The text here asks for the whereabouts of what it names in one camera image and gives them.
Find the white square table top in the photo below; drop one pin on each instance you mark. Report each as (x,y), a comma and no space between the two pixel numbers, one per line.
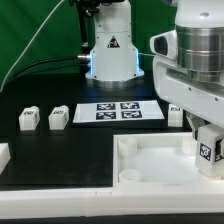
(166,158)

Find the white sheet with tags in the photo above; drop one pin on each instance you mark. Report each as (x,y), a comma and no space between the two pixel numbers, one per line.
(117,111)

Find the white front fence bar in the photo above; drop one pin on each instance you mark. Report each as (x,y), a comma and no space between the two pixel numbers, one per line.
(124,199)

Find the black camera stand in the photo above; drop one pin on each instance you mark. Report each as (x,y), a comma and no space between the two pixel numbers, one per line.
(85,9)

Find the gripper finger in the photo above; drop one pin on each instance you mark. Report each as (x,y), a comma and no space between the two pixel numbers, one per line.
(218,155)

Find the white left fence block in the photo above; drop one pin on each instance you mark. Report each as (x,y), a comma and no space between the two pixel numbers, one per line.
(4,156)

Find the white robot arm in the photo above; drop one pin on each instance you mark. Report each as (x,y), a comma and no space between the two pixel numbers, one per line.
(114,60)

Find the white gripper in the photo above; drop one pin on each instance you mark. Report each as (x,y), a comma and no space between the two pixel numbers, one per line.
(188,71)

